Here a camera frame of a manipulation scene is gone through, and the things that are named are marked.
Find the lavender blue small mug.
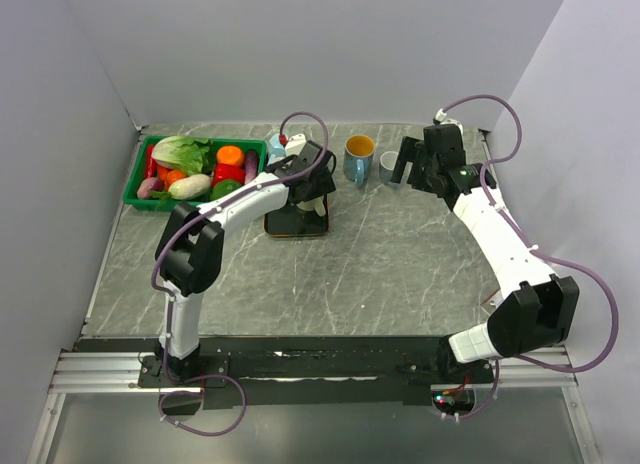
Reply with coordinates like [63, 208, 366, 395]
[378, 151, 398, 185]

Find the blue butterfly mug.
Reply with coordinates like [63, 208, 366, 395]
[343, 135, 375, 188]

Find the light green mug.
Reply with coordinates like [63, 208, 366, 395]
[297, 196, 327, 217]

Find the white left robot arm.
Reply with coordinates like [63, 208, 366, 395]
[151, 141, 336, 386]

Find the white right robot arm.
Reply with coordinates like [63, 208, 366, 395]
[391, 124, 579, 383]

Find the light blue faceted mug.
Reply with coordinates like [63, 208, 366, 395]
[267, 134, 286, 165]

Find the black tray gold rim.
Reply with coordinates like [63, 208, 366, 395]
[263, 195, 330, 238]

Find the orange fruit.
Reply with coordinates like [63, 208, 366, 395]
[216, 145, 245, 167]

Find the red bell pepper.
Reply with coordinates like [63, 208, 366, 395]
[212, 163, 246, 185]

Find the green bell pepper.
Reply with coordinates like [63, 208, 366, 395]
[210, 179, 242, 201]

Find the lettuce head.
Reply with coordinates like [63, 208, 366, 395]
[151, 136, 215, 176]

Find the white radish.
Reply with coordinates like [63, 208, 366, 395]
[167, 174, 211, 200]

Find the orange carrot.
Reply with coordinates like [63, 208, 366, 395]
[156, 166, 187, 189]

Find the red chili pepper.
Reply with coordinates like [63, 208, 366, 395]
[145, 145, 157, 179]

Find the white paper tag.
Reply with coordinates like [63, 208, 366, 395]
[481, 289, 501, 309]

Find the purple onion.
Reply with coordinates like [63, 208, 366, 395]
[136, 177, 164, 200]

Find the green plastic bin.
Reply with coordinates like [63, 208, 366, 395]
[122, 135, 267, 212]

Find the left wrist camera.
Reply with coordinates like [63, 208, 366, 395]
[283, 133, 307, 157]

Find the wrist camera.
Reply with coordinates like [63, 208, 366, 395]
[283, 133, 307, 157]
[432, 108, 457, 125]

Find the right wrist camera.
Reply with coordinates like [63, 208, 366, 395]
[432, 108, 457, 125]

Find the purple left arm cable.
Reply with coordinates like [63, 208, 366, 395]
[151, 111, 330, 305]

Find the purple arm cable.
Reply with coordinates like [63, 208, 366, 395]
[442, 93, 620, 374]
[151, 111, 330, 305]

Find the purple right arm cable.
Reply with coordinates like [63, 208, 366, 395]
[442, 93, 620, 374]

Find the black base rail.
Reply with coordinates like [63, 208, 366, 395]
[138, 336, 494, 410]

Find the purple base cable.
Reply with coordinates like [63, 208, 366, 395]
[158, 372, 249, 438]

